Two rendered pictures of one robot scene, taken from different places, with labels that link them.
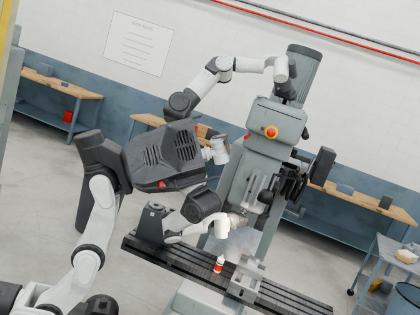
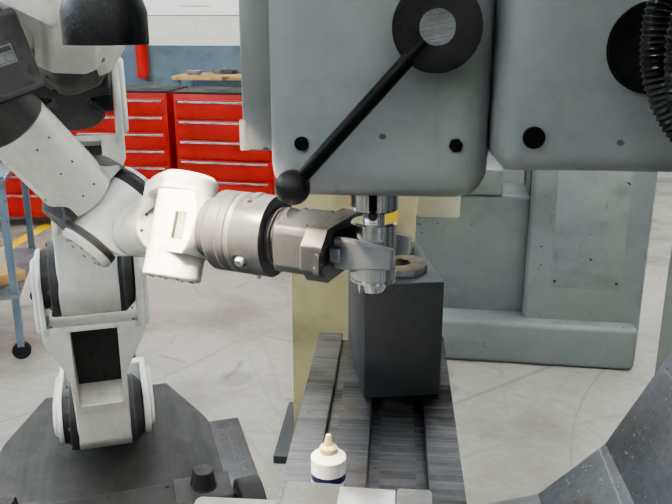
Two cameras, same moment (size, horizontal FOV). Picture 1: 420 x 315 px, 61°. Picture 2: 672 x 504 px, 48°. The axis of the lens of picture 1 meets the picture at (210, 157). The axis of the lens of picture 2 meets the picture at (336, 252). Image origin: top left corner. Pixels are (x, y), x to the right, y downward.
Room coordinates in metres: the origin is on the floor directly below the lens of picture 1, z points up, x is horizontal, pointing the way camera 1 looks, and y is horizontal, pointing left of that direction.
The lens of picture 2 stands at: (1.76, -1.00, 1.46)
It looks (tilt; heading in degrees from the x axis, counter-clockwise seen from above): 17 degrees down; 85
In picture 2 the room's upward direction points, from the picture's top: straight up
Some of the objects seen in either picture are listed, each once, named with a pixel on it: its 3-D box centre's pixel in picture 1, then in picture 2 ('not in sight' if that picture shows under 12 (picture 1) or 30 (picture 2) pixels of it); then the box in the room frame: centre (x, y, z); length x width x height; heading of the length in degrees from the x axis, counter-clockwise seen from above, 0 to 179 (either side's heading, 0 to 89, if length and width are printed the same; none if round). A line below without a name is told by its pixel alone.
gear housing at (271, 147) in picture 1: (269, 141); not in sight; (1.91, -0.28, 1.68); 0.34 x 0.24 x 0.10; 170
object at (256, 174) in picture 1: (251, 187); (260, 37); (1.76, -0.25, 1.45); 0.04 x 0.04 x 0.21; 80
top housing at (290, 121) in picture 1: (278, 119); not in sight; (1.88, -0.27, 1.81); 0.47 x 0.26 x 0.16; 170
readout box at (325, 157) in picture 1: (322, 165); not in sight; (2.10, -0.65, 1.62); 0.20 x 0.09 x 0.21; 170
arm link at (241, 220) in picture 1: (233, 220); (292, 240); (1.79, -0.22, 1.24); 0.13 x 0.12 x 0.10; 62
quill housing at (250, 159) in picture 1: (255, 179); (382, 9); (1.87, -0.27, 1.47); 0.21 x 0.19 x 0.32; 80
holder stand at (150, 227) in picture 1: (159, 222); (391, 311); (1.96, 0.16, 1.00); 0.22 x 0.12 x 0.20; 90
